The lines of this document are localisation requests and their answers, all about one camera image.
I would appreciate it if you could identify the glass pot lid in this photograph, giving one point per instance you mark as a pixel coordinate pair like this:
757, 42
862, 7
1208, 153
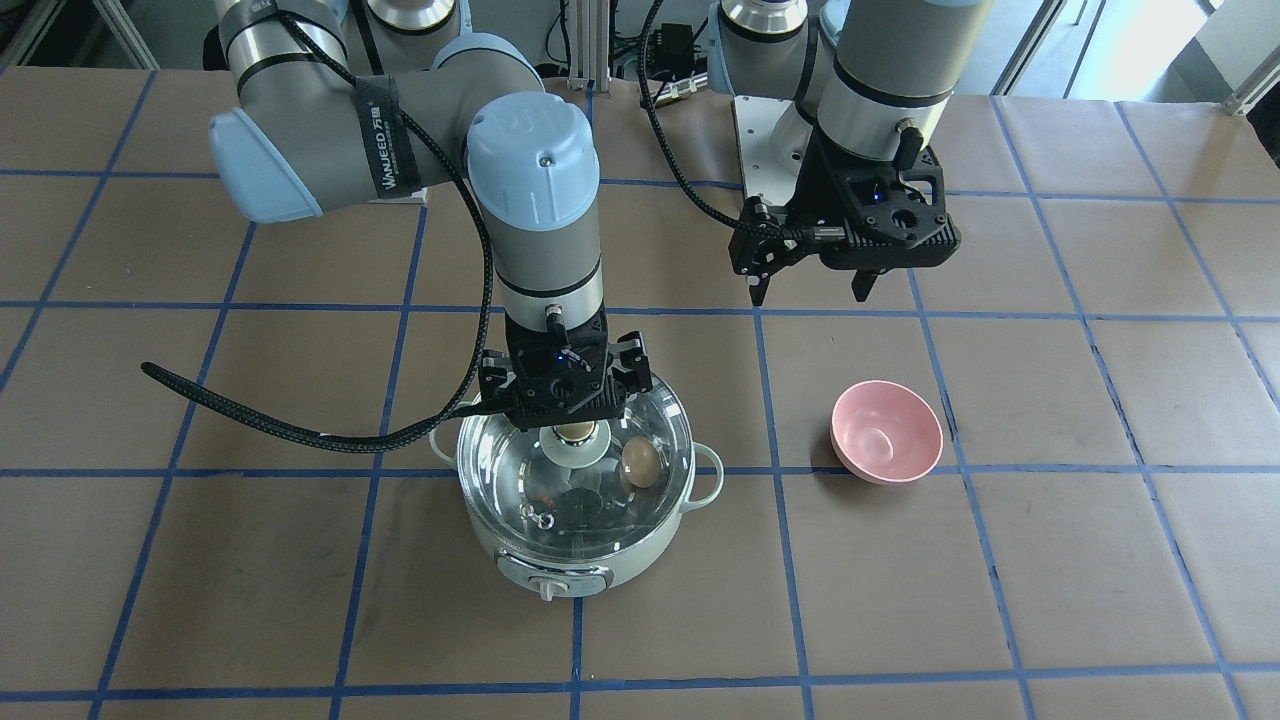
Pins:
538, 496

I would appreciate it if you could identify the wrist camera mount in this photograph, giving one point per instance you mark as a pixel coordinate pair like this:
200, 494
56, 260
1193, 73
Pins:
560, 403
894, 211

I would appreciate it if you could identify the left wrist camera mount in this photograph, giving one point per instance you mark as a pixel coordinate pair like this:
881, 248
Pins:
894, 211

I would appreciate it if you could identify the pink bowl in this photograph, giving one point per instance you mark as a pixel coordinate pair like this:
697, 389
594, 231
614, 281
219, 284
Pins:
885, 434

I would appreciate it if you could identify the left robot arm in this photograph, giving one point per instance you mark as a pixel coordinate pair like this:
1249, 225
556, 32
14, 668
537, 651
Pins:
835, 104

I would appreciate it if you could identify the brown egg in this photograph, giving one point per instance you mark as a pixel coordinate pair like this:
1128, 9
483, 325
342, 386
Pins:
641, 465

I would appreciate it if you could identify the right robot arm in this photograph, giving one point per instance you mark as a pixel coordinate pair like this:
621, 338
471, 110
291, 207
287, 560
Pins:
310, 136

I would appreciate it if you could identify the pale green electric pot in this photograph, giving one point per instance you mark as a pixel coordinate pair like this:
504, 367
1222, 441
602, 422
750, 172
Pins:
581, 579

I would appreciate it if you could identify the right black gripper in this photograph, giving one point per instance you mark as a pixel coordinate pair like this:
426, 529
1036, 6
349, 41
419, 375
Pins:
494, 374

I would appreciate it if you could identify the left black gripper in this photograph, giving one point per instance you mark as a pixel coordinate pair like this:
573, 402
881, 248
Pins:
808, 193

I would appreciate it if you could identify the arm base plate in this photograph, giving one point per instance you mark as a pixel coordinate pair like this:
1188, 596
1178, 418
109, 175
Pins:
771, 138

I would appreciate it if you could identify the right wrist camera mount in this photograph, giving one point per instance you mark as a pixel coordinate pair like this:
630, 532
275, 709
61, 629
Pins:
560, 403

